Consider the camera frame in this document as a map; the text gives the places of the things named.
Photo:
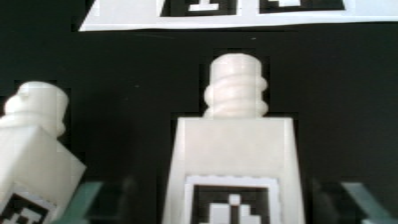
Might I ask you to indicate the white left stool leg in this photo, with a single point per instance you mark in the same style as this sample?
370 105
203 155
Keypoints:
39 168

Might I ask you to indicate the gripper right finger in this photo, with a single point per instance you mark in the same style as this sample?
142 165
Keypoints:
377 214

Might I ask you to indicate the white middle stool leg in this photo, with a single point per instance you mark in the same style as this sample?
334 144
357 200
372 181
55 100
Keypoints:
235 178

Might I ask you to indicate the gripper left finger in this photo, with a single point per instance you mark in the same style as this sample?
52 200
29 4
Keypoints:
75 215

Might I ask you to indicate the white stool leg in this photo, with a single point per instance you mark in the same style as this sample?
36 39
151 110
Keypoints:
39 168
235 178

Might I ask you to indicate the white marker sheet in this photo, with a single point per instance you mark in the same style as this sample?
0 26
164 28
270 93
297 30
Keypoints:
208 14

